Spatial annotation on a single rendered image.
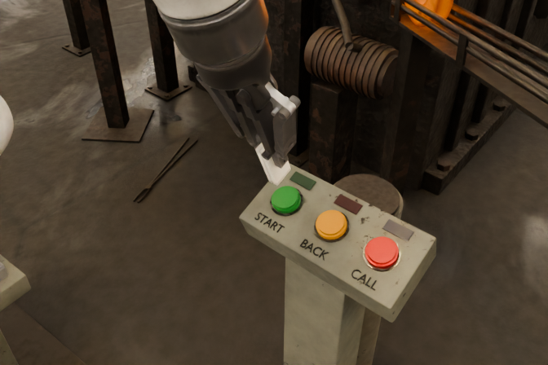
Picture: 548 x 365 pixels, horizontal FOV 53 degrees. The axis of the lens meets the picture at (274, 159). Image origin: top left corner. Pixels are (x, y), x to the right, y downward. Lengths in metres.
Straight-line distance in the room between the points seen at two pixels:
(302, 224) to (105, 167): 1.19
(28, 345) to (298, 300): 0.77
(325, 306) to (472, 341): 0.68
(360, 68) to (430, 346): 0.65
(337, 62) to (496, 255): 0.68
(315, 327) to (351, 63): 0.67
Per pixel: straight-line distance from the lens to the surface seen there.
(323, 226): 0.72
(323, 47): 1.34
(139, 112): 2.07
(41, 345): 1.40
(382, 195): 0.90
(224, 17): 0.47
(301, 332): 0.87
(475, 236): 1.64
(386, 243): 0.70
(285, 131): 0.58
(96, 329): 1.42
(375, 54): 1.29
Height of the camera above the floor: 1.11
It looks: 38 degrees down
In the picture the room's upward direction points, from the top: straight up
